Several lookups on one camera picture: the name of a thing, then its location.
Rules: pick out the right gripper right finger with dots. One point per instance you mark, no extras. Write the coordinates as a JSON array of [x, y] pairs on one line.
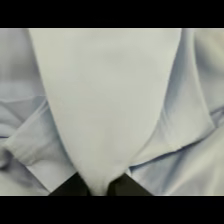
[[128, 187]]

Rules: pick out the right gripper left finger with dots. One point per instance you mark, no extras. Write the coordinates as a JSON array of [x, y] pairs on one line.
[[71, 188]]

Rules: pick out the pale blue shirt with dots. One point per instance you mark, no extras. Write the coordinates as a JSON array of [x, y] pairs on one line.
[[110, 100]]

